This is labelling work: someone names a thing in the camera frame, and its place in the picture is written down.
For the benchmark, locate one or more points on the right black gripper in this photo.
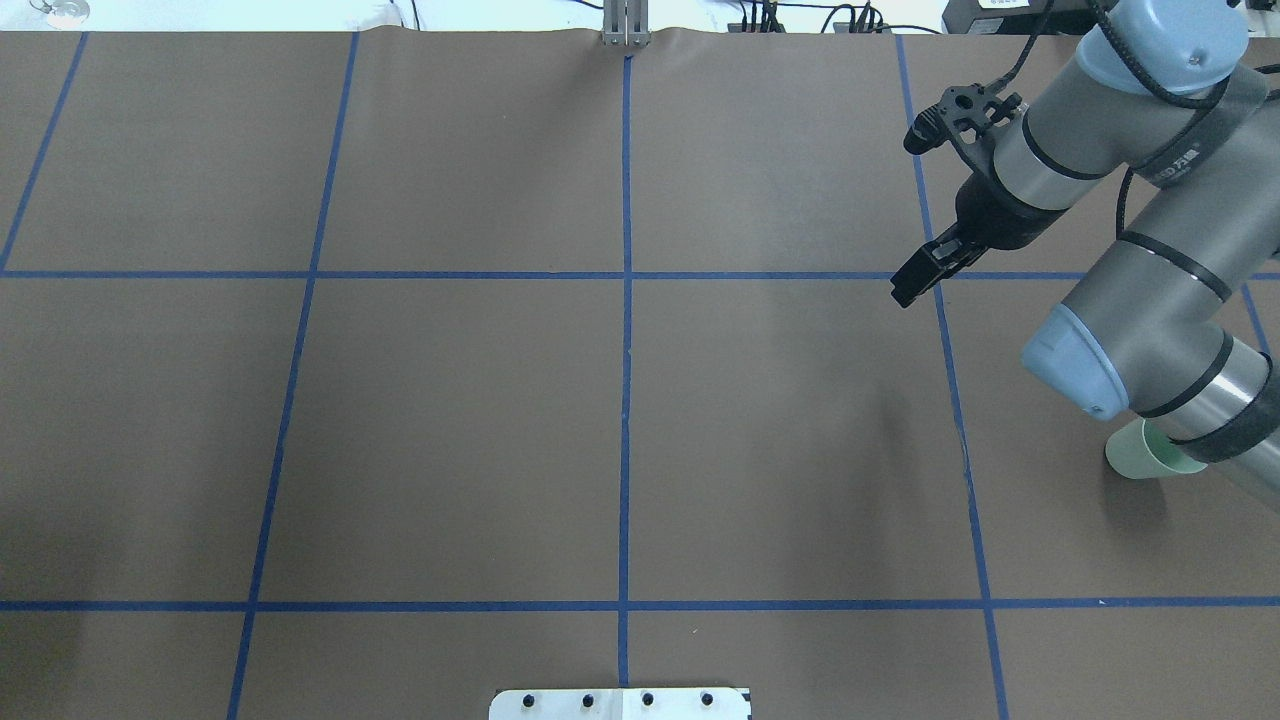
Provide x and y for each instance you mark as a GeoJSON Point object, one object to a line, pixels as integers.
{"type": "Point", "coordinates": [988, 217]}

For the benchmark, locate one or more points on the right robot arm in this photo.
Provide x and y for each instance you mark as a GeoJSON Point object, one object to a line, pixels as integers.
{"type": "Point", "coordinates": [1160, 89]}

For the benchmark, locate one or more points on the green cup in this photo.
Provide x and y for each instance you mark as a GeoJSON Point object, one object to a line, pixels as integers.
{"type": "Point", "coordinates": [1140, 451]}

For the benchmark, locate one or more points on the aluminium frame post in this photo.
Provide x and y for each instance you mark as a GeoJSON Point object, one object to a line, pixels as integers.
{"type": "Point", "coordinates": [625, 23]}

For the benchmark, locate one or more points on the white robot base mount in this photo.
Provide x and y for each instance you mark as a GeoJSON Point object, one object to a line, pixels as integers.
{"type": "Point", "coordinates": [623, 703]}

